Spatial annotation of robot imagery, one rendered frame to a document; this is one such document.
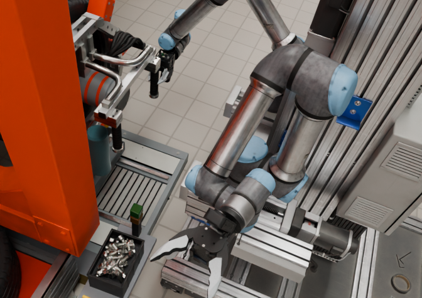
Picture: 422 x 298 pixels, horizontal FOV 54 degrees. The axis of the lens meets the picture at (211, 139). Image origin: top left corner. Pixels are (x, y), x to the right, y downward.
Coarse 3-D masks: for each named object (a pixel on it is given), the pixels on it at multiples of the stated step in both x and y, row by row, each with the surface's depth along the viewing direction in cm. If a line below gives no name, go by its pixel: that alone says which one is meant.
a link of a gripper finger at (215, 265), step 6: (216, 258) 86; (210, 264) 86; (216, 264) 86; (210, 270) 85; (216, 270) 85; (210, 276) 84; (216, 276) 84; (210, 282) 83; (216, 282) 83; (210, 288) 82; (216, 288) 82; (210, 294) 81
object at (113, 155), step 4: (124, 144) 242; (124, 148) 245; (112, 152) 237; (120, 152) 240; (112, 156) 235; (116, 156) 236; (120, 156) 242; (112, 160) 232; (116, 160) 238; (112, 164) 234; (96, 176) 225; (100, 176) 223; (104, 176) 228; (96, 180) 224; (100, 180) 224; (104, 180) 230; (96, 184) 220; (100, 184) 227; (96, 188) 222; (96, 192) 224
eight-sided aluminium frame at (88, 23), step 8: (88, 16) 155; (96, 16) 156; (72, 24) 151; (80, 24) 153; (88, 24) 152; (96, 24) 155; (104, 24) 162; (112, 24) 169; (72, 32) 149; (80, 32) 149; (88, 32) 153; (104, 32) 173; (112, 32) 171; (80, 40) 148; (120, 56) 188; (112, 64) 191; (120, 72) 193; (88, 120) 188
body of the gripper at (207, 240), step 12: (228, 216) 94; (240, 216) 94; (204, 228) 91; (216, 228) 91; (240, 228) 94; (204, 240) 89; (216, 240) 89; (228, 240) 96; (192, 252) 92; (204, 252) 89; (216, 252) 87
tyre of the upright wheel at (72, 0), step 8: (72, 0) 153; (80, 0) 157; (88, 0) 162; (72, 8) 152; (80, 8) 157; (72, 16) 153; (80, 16) 159; (104, 40) 185; (104, 48) 188; (104, 64) 194; (88, 112) 195; (0, 136) 157
